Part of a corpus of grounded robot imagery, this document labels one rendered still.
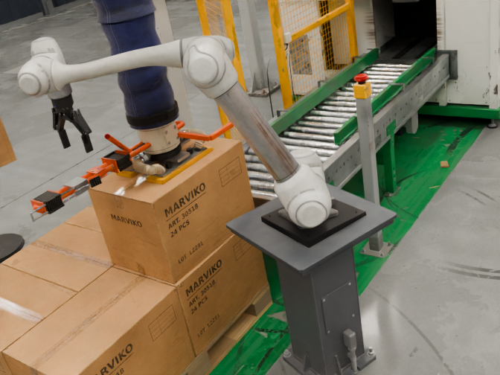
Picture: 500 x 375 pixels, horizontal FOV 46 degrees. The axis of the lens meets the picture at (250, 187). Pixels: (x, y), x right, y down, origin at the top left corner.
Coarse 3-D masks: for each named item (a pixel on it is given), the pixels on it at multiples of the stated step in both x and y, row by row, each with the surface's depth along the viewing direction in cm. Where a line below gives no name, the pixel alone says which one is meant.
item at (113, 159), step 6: (120, 150) 245; (108, 156) 245; (114, 156) 244; (120, 156) 243; (126, 156) 241; (108, 162) 240; (114, 162) 238; (120, 162) 239; (126, 162) 242; (120, 168) 239
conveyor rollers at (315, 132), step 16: (384, 64) 465; (400, 64) 457; (352, 80) 445; (368, 80) 438; (384, 80) 431; (336, 96) 419; (352, 96) 419; (320, 112) 398; (336, 112) 392; (352, 112) 393; (288, 128) 384; (304, 128) 378; (320, 128) 373; (336, 128) 373; (288, 144) 366; (304, 144) 359; (320, 144) 353; (256, 160) 350; (256, 176) 331; (272, 176) 325; (256, 192) 312; (272, 192) 317
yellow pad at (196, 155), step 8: (192, 152) 263; (200, 152) 264; (208, 152) 267; (184, 160) 259; (192, 160) 259; (168, 168) 254; (176, 168) 254; (184, 168) 255; (152, 176) 251; (160, 176) 249; (168, 176) 248
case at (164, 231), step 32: (224, 160) 265; (96, 192) 254; (128, 192) 246; (160, 192) 240; (192, 192) 252; (224, 192) 269; (128, 224) 251; (160, 224) 239; (192, 224) 255; (224, 224) 272; (128, 256) 263; (160, 256) 248; (192, 256) 258
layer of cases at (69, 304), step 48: (48, 240) 305; (96, 240) 297; (240, 240) 284; (0, 288) 273; (48, 288) 266; (96, 288) 259; (144, 288) 253; (192, 288) 259; (240, 288) 290; (0, 336) 240; (48, 336) 235; (96, 336) 230; (144, 336) 239; (192, 336) 264
